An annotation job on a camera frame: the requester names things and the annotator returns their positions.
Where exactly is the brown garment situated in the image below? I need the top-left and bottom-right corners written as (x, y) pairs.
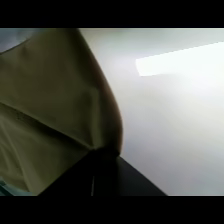
top-left (0, 27), bottom-right (125, 197)

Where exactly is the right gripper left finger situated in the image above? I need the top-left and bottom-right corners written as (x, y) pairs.
top-left (37, 149), bottom-right (95, 197)

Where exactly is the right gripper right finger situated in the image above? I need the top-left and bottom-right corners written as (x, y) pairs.
top-left (93, 150), bottom-right (168, 197)

